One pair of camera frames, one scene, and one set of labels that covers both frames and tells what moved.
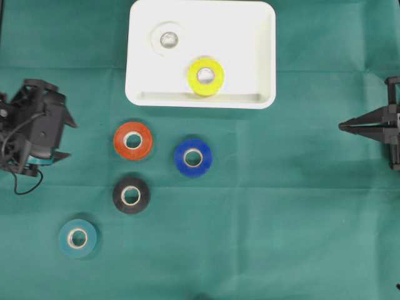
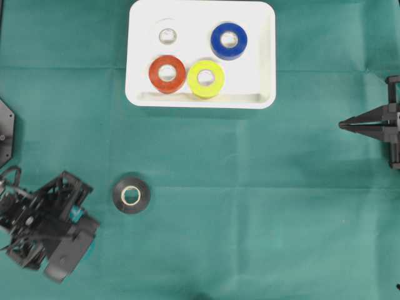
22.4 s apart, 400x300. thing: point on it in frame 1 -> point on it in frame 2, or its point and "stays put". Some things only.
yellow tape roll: [205, 89] stays put
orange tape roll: [120, 144] -> [167, 87]
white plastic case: [240, 35] stays put
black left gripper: [37, 112] -> [52, 230]
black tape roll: [144, 191] stays put
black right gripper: [382, 124] stays put
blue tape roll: [197, 170] -> [225, 53]
